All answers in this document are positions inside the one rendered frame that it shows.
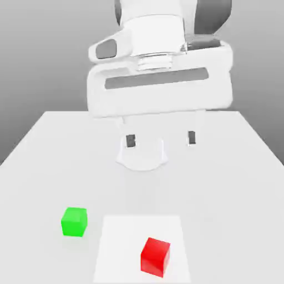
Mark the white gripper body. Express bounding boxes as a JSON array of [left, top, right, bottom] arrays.
[[86, 41, 234, 119]]

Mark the small green cube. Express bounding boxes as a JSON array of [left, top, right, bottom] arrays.
[[60, 206, 88, 237]]

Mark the small red cube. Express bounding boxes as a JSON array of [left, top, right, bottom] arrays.
[[140, 237, 171, 278]]

